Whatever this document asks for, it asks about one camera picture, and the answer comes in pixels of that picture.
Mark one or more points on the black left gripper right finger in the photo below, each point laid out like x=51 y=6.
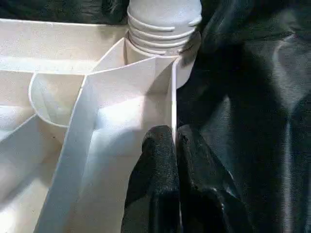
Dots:
x=206 y=194

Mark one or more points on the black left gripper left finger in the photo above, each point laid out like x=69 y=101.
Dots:
x=155 y=184

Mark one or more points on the white plastic table leg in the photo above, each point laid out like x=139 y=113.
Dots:
x=165 y=24

